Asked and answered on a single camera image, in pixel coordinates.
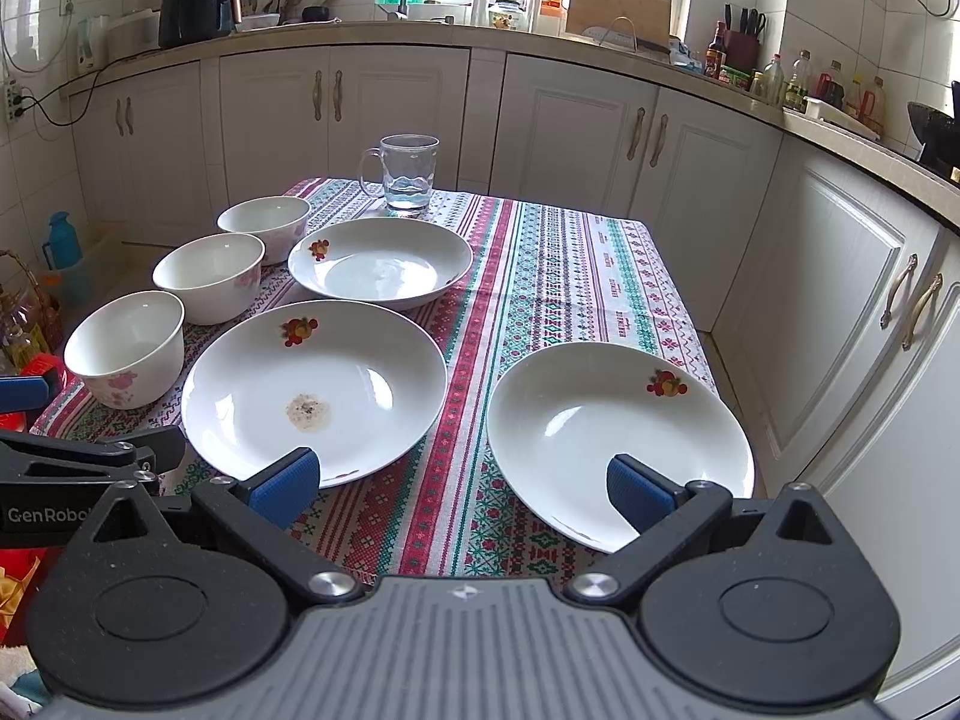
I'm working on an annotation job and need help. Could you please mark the dark soy sauce bottle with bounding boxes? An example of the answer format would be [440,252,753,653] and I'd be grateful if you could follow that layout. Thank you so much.
[703,21,727,80]

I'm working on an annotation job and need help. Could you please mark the knife block with knives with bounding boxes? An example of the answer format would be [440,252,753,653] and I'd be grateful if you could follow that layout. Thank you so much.
[724,4,766,73]

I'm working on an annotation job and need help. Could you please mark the white plate fruit print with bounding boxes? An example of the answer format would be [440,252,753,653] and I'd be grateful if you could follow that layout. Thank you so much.
[487,341,755,553]
[286,218,473,310]

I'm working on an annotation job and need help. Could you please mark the white kitchen cabinets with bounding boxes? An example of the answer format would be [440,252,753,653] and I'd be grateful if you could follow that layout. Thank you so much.
[68,43,958,718]

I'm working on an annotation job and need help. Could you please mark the blue thermos jug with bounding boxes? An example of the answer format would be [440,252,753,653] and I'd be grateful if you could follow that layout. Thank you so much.
[43,211,83,270]

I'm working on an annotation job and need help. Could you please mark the black wok pan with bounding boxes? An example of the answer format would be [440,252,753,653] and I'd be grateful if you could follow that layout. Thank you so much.
[908,82,960,184]

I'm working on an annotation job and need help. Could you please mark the striped patterned tablecloth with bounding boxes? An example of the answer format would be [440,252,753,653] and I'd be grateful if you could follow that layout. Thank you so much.
[29,175,723,589]

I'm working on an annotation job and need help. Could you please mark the black air fryer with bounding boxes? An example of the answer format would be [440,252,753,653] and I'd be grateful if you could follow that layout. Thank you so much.
[158,0,242,49]

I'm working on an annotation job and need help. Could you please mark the clear glass mug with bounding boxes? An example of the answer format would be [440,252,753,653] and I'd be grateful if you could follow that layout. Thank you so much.
[358,133,441,213]

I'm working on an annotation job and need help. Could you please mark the white bowl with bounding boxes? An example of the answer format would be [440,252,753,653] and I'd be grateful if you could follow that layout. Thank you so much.
[64,291,185,411]
[217,195,313,265]
[151,232,265,327]

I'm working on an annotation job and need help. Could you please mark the white plate stained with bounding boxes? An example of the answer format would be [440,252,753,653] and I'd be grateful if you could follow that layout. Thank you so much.
[181,301,448,489]

